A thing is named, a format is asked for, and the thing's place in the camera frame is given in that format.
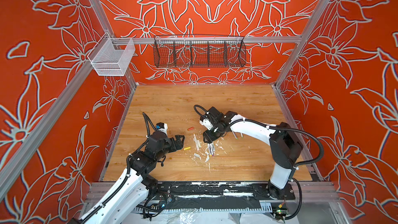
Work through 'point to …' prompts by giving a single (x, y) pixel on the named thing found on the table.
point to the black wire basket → (199, 51)
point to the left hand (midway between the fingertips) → (177, 137)
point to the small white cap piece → (197, 155)
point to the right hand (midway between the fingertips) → (204, 138)
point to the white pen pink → (211, 149)
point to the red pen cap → (190, 128)
